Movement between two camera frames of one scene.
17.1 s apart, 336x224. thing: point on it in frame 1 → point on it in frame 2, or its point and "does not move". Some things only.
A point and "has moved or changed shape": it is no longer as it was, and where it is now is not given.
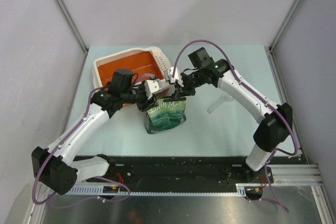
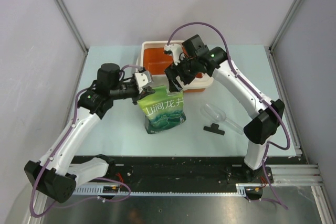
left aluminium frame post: x=64 y=11 does not move
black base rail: x=169 y=171 does not move
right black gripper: x=183 y=91 → x=174 y=85
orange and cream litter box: x=147 y=64 has moved or changed shape
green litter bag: x=167 y=116 does not move
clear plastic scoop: x=223 y=98 → x=212 y=112
